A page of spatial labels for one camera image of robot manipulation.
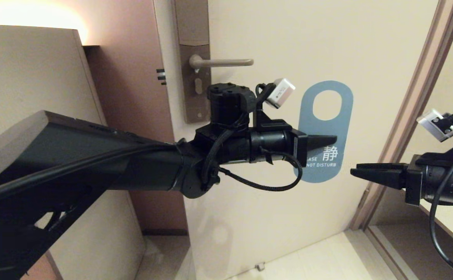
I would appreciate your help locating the brown door frame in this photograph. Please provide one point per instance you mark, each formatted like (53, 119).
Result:
(413, 97)

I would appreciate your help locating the white door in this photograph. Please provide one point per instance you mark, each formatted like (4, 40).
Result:
(273, 39)

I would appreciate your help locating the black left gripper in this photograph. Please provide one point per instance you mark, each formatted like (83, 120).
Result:
(277, 144)

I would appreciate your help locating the beige cabinet panel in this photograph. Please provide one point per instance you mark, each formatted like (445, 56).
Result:
(28, 70)

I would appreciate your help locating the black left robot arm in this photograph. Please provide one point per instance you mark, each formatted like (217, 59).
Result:
(74, 167)

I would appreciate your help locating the small metal door stop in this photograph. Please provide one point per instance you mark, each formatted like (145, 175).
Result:
(260, 266)

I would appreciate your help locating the blue do-not-disturb door hanger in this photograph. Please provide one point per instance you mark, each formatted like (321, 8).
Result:
(327, 132)

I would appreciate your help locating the brown door lock plate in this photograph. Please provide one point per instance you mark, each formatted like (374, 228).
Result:
(191, 27)

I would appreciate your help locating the dark baseboard strip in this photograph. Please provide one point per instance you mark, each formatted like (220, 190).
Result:
(164, 232)

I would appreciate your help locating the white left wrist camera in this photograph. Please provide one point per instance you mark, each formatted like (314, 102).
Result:
(281, 92)

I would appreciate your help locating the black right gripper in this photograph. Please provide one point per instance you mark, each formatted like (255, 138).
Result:
(448, 182)

